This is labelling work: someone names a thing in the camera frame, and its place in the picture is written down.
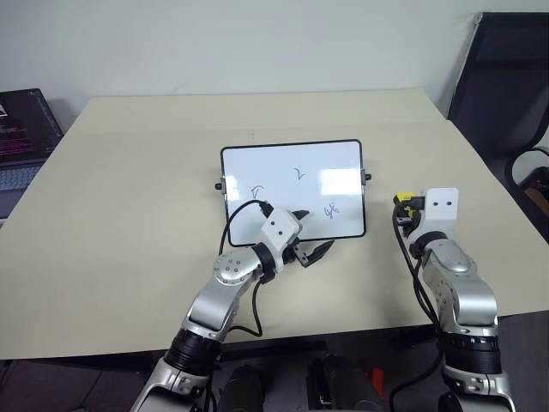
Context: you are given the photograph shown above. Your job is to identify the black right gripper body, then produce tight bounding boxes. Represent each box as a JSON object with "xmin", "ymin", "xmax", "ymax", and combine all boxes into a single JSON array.
[{"xmin": 401, "ymin": 204, "xmax": 426, "ymax": 235}]

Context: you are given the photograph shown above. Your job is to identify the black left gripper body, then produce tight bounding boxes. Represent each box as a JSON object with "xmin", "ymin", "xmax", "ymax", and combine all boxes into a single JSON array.
[{"xmin": 281, "ymin": 233, "xmax": 306, "ymax": 267}]

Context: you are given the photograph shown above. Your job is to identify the yellow black whiteboard eraser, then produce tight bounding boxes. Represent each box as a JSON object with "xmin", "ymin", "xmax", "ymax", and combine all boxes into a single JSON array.
[{"xmin": 393, "ymin": 191, "xmax": 425, "ymax": 211}]

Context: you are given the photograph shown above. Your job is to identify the small black-framed whiteboard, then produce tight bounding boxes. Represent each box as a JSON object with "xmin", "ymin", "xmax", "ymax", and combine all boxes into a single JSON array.
[{"xmin": 214, "ymin": 138, "xmax": 373, "ymax": 248}]

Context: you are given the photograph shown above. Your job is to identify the dark rounded shape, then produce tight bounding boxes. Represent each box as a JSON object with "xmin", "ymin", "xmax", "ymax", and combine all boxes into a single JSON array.
[
  {"xmin": 308, "ymin": 354, "xmax": 383, "ymax": 412},
  {"xmin": 222, "ymin": 363, "xmax": 265, "ymax": 412}
]

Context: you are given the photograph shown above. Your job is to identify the black office chair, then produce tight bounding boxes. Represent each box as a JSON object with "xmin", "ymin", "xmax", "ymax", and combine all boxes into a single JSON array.
[{"xmin": 447, "ymin": 11, "xmax": 549, "ymax": 197}]

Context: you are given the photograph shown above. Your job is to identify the open grey laptop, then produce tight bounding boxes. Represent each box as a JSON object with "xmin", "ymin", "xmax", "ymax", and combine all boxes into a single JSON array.
[{"xmin": 0, "ymin": 88, "xmax": 64, "ymax": 221}]

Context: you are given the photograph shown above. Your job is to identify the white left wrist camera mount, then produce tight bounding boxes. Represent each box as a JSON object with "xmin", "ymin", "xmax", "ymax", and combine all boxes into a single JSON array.
[{"xmin": 260, "ymin": 208, "xmax": 304, "ymax": 270}]

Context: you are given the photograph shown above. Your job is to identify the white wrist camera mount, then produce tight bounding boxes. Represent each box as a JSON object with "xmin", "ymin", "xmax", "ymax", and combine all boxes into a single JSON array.
[
  {"xmin": 260, "ymin": 208, "xmax": 304, "ymax": 270},
  {"xmin": 413, "ymin": 187, "xmax": 461, "ymax": 242}
]

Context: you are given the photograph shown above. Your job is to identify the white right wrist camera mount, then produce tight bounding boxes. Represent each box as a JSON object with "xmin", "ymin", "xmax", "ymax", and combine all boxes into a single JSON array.
[{"xmin": 413, "ymin": 187, "xmax": 461, "ymax": 242}]

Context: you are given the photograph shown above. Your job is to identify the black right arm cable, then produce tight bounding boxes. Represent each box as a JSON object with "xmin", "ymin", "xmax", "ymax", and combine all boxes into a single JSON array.
[{"xmin": 388, "ymin": 201, "xmax": 449, "ymax": 412}]

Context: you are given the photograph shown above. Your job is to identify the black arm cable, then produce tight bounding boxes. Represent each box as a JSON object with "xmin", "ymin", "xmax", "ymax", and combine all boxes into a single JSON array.
[
  {"xmin": 388, "ymin": 201, "xmax": 449, "ymax": 412},
  {"xmin": 217, "ymin": 199, "xmax": 275, "ymax": 338}
]

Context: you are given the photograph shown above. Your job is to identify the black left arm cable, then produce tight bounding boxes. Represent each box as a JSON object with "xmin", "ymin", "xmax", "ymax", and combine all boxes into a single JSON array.
[{"xmin": 217, "ymin": 199, "xmax": 275, "ymax": 338}]

